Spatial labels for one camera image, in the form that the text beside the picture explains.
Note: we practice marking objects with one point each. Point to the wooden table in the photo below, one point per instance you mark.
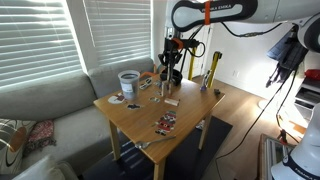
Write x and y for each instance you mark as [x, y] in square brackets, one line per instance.
[140, 123]

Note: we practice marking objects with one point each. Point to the small grey sticker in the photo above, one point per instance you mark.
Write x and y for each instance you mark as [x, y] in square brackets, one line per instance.
[154, 99]

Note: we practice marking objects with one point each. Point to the small black object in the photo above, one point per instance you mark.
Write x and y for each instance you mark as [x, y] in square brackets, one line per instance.
[217, 91]

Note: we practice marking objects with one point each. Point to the dark hanging bag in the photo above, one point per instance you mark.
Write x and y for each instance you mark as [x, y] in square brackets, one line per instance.
[286, 53]

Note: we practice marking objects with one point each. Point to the reddish patterned cushion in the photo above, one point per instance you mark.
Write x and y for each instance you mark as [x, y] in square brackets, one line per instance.
[41, 133]

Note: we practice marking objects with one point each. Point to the narrow white window blind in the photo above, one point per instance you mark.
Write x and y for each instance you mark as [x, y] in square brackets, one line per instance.
[116, 30]

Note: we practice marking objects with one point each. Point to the small wooden building plank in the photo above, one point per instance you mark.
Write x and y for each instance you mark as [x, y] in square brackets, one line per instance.
[172, 102]

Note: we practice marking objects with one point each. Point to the grey sofa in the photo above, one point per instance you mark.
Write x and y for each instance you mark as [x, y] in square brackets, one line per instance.
[50, 96]

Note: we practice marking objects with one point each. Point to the sunglasses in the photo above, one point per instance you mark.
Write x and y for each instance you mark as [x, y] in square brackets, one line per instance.
[145, 83]

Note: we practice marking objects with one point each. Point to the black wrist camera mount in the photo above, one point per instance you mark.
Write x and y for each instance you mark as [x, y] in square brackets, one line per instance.
[173, 43]

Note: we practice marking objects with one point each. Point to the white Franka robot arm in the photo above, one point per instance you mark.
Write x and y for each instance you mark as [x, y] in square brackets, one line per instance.
[266, 8]

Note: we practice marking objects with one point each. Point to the colourful patterned pillow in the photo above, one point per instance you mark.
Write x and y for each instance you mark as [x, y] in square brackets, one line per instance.
[10, 145]

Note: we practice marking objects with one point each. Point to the orange black clamp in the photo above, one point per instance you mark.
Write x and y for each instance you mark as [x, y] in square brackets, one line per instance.
[283, 136]

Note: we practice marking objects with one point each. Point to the yellow black stand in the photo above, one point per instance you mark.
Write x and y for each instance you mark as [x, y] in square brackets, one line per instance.
[192, 65]
[215, 66]

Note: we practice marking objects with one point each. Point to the wide white window blind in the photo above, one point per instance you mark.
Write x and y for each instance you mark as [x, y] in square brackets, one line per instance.
[33, 36]

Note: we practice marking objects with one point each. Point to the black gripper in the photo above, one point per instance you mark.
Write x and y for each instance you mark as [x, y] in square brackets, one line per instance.
[170, 58]

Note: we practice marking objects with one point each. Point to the black sticker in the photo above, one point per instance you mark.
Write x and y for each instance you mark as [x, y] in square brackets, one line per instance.
[133, 106]

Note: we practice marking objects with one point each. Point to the white sofa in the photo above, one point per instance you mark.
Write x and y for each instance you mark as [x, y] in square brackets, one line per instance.
[43, 170]

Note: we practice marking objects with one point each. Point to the white door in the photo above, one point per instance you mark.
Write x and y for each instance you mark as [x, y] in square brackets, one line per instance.
[203, 58]

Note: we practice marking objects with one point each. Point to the dark blue rug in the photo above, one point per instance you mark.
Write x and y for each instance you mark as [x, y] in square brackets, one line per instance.
[186, 156]

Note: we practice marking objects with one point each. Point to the red item on shelf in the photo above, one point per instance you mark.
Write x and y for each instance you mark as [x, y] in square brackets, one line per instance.
[312, 74]

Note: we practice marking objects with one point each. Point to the white wall outlet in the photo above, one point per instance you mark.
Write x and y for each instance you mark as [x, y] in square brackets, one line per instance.
[236, 73]

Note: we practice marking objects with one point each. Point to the clear plastic container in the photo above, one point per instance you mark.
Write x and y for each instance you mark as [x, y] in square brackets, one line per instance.
[129, 85]

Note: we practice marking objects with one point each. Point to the white shelf unit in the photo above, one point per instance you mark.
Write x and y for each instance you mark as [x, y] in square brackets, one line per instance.
[308, 95]

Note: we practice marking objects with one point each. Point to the metal spoon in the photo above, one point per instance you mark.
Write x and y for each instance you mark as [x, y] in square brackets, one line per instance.
[153, 143]

